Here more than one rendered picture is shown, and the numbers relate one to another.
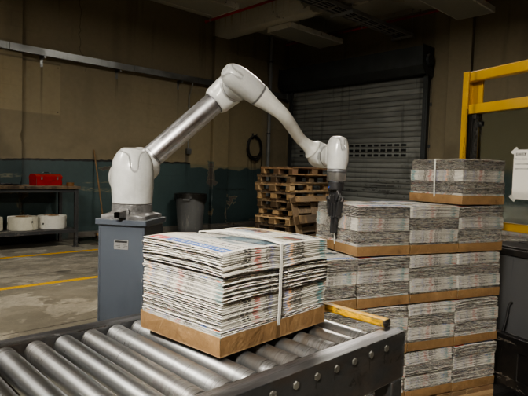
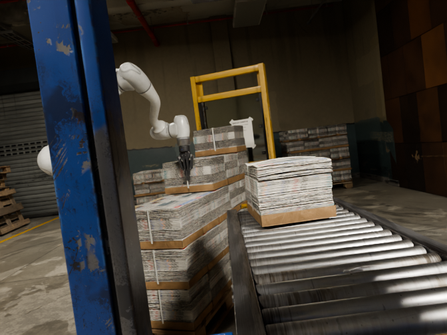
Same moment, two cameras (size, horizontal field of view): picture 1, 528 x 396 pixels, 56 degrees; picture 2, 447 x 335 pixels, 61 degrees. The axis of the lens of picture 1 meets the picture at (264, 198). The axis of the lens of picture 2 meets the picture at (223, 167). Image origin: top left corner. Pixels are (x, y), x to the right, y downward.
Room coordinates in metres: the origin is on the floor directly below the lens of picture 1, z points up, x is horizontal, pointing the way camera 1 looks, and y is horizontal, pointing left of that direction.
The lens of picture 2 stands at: (0.32, 1.37, 1.12)
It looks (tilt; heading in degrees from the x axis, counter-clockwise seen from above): 3 degrees down; 314
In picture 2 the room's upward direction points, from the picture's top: 7 degrees counter-clockwise
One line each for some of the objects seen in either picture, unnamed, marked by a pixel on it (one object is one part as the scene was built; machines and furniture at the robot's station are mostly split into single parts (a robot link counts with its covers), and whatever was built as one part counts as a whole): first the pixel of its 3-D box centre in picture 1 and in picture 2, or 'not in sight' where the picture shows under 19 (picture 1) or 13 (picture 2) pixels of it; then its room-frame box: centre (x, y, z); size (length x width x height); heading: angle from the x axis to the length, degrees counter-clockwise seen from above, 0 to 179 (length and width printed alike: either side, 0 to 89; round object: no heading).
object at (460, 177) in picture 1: (450, 280); (227, 201); (2.61, -1.01, 0.65); 0.39 x 0.30 x 1.29; 24
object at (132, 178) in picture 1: (132, 175); not in sight; (1.95, 0.52, 1.17); 0.18 x 0.16 x 0.22; 21
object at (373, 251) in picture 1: (359, 244); (197, 186); (2.38, -0.47, 0.86); 0.38 x 0.29 x 0.04; 23
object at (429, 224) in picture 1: (408, 225); (211, 170); (2.49, -0.74, 0.95); 0.38 x 0.29 x 0.23; 23
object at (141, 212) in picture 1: (130, 210); not in sight; (1.92, 0.52, 1.03); 0.22 x 0.18 x 0.06; 170
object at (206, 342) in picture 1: (203, 324); (293, 212); (1.16, 0.14, 0.83); 0.29 x 0.16 x 0.04; 48
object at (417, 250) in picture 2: not in sight; (337, 266); (0.80, 0.49, 0.77); 0.47 x 0.05 x 0.05; 44
